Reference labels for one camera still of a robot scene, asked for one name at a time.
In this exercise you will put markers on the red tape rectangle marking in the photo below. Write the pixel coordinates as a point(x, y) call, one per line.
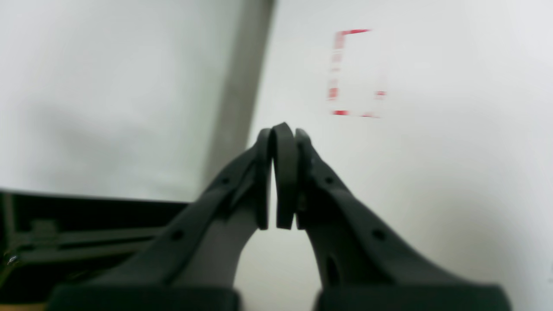
point(357, 83)

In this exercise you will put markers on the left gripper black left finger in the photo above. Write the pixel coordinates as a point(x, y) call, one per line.
point(191, 265)

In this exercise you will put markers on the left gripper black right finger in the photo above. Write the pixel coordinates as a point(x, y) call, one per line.
point(363, 264)

